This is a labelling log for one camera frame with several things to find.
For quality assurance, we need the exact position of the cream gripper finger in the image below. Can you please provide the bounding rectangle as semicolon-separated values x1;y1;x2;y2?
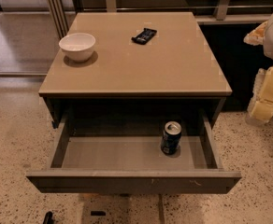
248;66;273;123
243;21;267;46

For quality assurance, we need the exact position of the blue pepsi can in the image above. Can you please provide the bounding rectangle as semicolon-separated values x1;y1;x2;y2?
161;121;181;155

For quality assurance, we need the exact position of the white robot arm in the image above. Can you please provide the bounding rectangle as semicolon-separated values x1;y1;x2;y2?
244;14;273;125

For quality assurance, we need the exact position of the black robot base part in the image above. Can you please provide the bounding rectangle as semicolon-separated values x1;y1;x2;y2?
43;212;53;224

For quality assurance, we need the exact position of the tan cabinet counter unit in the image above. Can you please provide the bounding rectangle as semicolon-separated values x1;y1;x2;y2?
37;11;234;129

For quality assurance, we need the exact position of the grey open top drawer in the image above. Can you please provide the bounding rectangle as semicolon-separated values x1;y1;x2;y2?
26;111;241;194

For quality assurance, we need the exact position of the black snack bar wrapper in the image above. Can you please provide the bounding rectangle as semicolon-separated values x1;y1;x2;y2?
131;28;157;45

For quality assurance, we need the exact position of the white ceramic bowl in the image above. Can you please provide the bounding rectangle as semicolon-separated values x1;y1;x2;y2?
59;33;96;63

